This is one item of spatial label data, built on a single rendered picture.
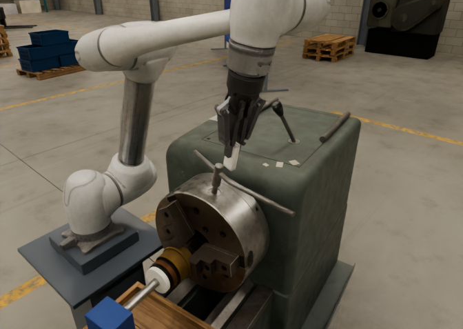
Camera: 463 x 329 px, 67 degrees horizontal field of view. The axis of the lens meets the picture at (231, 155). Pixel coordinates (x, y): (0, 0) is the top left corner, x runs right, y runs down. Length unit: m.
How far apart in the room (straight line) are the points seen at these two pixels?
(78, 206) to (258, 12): 1.00
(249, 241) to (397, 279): 1.80
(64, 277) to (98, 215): 0.25
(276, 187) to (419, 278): 1.84
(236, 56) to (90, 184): 0.86
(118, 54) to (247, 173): 0.46
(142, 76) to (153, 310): 0.70
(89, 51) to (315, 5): 0.59
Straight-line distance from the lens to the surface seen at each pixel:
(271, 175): 0.95
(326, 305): 1.58
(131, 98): 1.23
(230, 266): 0.88
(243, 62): 0.66
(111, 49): 0.96
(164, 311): 1.09
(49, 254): 1.60
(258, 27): 0.64
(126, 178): 1.43
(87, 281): 1.43
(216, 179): 0.86
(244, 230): 0.88
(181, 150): 1.11
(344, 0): 11.65
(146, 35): 0.88
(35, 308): 2.50
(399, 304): 2.45
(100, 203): 1.40
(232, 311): 1.12
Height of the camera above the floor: 1.72
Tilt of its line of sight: 27 degrees down
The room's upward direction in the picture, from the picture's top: straight up
